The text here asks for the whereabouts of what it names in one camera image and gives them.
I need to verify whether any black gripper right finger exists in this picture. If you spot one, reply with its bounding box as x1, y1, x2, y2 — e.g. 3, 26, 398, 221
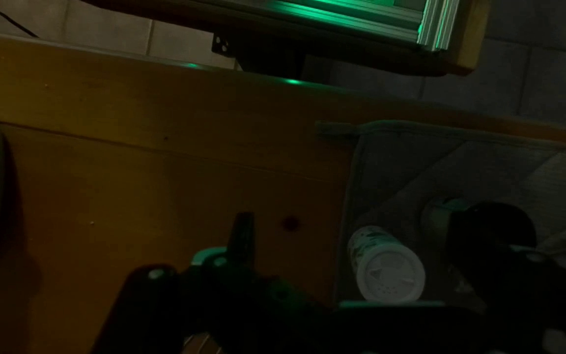
447, 213, 549, 319

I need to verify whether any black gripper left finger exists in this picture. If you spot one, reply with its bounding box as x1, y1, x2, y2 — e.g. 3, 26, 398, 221
227, 211, 260, 272

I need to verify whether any white spice shaker container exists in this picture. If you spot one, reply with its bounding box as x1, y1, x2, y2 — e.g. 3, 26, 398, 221
347, 223, 429, 305

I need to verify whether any grey dish mat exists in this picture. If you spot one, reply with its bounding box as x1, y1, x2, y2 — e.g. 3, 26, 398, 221
337, 120, 566, 311

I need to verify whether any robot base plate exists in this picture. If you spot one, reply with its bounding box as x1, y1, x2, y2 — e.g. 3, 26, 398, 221
81, 0, 494, 79

